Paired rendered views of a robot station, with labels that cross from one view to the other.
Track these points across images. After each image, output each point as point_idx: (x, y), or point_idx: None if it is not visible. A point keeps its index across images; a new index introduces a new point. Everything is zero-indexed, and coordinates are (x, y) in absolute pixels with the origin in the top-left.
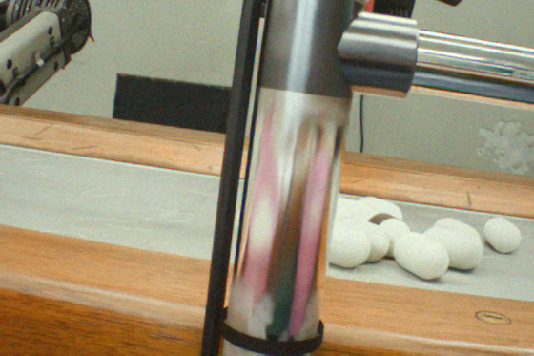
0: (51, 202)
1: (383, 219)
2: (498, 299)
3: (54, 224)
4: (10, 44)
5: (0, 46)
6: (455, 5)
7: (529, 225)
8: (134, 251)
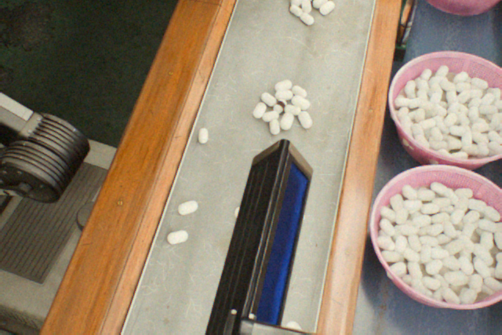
0: (296, 64)
1: None
2: None
3: (319, 61)
4: (4, 97)
5: (5, 105)
6: None
7: None
8: (373, 37)
